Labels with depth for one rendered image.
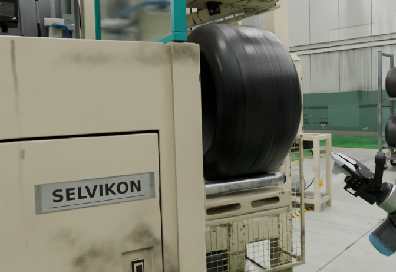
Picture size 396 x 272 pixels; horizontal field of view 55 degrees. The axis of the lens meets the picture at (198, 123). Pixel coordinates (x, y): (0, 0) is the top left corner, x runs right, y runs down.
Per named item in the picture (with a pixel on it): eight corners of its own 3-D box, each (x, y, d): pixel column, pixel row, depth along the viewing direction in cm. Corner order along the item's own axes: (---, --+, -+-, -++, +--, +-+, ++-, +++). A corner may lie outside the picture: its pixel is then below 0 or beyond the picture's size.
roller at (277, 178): (192, 185, 128) (196, 198, 127) (197, 180, 125) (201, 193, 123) (277, 174, 144) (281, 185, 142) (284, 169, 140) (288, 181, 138)
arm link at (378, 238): (394, 251, 136) (419, 229, 130) (385, 262, 127) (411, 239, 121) (372, 230, 140) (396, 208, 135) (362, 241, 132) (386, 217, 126)
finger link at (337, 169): (320, 167, 128) (344, 183, 127) (331, 155, 125) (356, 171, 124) (322, 162, 131) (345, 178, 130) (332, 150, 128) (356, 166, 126)
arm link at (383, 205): (406, 200, 119) (404, 184, 127) (392, 191, 120) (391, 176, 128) (386, 218, 124) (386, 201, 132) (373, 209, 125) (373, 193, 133)
